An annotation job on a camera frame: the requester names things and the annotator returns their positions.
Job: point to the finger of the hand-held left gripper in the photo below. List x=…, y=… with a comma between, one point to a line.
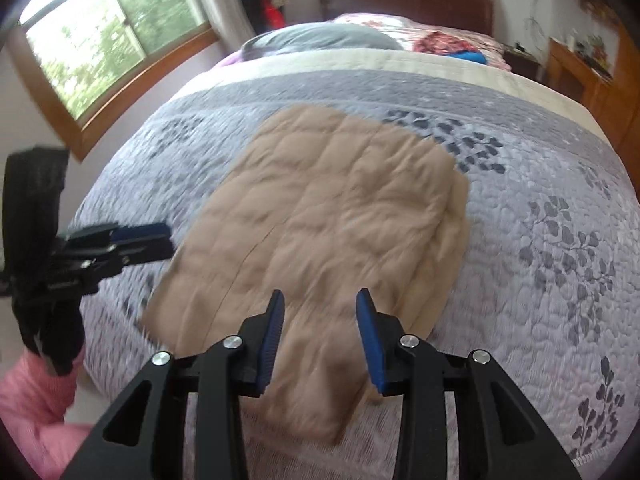
x=145, y=251
x=140, y=232

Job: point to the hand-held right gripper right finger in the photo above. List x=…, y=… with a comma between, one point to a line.
x=372, y=345

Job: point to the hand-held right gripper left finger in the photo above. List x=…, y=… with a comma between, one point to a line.
x=270, y=340

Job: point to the beige quilted jacket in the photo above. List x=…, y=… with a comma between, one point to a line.
x=325, y=200

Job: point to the person's left forearm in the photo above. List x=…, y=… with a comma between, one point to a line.
x=30, y=400

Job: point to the large wooden-framed window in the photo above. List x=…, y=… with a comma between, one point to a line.
x=100, y=45

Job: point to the grey leaf-patterned quilt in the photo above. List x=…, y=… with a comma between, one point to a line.
x=525, y=260

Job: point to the purple floral bedsheet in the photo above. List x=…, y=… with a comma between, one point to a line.
x=232, y=60

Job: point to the pale curtain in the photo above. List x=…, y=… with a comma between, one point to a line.
x=220, y=0

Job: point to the hanging red garment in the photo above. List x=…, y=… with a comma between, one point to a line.
x=273, y=15

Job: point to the grey pillow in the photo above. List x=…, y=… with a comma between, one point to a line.
x=325, y=37

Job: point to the blue cloth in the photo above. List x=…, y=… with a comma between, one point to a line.
x=472, y=56

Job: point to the red patterned cloth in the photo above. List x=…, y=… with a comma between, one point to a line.
x=440, y=41

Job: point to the dark nightstand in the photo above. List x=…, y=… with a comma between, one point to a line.
x=522, y=65

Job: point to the floral pink pillow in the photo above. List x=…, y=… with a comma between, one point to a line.
x=380, y=22

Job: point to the wooden desk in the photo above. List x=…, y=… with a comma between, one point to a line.
x=575, y=80

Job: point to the dark wooden headboard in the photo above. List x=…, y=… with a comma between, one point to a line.
x=425, y=2

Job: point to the cluster of small bottles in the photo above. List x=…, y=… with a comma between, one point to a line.
x=592, y=52

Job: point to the wooden wall cabinet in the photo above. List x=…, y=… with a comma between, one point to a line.
x=627, y=85

